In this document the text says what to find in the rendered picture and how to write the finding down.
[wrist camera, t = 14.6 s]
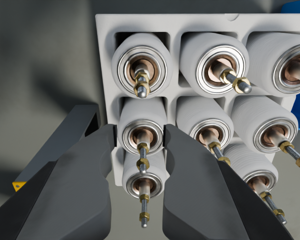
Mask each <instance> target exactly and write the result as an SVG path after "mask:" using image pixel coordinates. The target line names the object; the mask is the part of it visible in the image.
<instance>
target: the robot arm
mask: <svg viewBox="0 0 300 240"><path fill-rule="evenodd" d="M117 132H118V130H117V125H115V124H106V125H105V126H103V127H101V128H100V129H98V130H96V131H95V132H93V133H92V134H90V135H88V136H87V137H85V138H83V139H82V140H80V141H79V142H77V143H76V144H74V145H73V146H72V147H70V148H69V149H68V150H67V151H66V152H65V153H63V154H62V155H61V156H60V157H59V158H58V159H57V160H56V161H49V162H48V163H47V164H46V165H44V166H43V167H42V168H41V169H40V170H39V171H38V172H37V173H36V174H35V175H34V176H33V177H32V178H31V179H29V180H28V181H27V182H26V183H25V184H24V185H23V186H22V187H21V188H20V189H19V190H18V191H17V192H15V193H14V194H13V195H12V196H11V197H10V198H9V199H8V200H7V201H6V202H5V203H4V204H3V205H2V206H0V240H104V239H105V238H106V237H107V236H108V235H109V233H110V229H111V202H110V190H109V183H108V181H107V180H106V177H107V175H108V174H109V173H110V172H111V170H112V163H111V152H112V151H113V150H114V148H115V147H117ZM162 147H165V149H166V151H167V156H166V171H167V172H168V174H169V175H170V176H169V178H168V179H167V180H166V181H165V184H164V198H163V215H162V230H163V233H164V235H165V236H166V237H167V238H168V239H169V240H294V239H293V237H292V236H291V234H290V233H289V232H288V230H287V229H286V227H285V226H284V225H283V223H282V222H281V221H280V220H279V218H278V217H277V216H276V215H275V213H274V212H273V211H272V210H271V209H270V208H269V207H268V206H267V204H266V203H265V202H264V201H263V200H262V199H261V198H260V197H259V196H258V195H257V194H256V193H255V192H254V191H253V190H252V189H251V188H250V187H249V186H248V185H247V183H246V182H245V181H244V180H243V179H242V178H241V177H240V176H239V175H238V174H237V173H236V172H235V171H234V170H233V169H232V168H231V167H230V166H229V165H228V164H227V162H226V161H224V160H218V159H217V158H216V157H215V156H214V155H213V154H212V153H211V152H210V151H209V150H208V149H207V148H206V147H205V146H203V145H202V144H201V143H199V142H198V141H197V140H195V139H194V138H193V137H191V136H189V135H188V134H186V133H185V132H183V131H182V130H180V129H179V128H177V127H176V126H174V125H172V124H166V125H163V144H162Z"/></svg>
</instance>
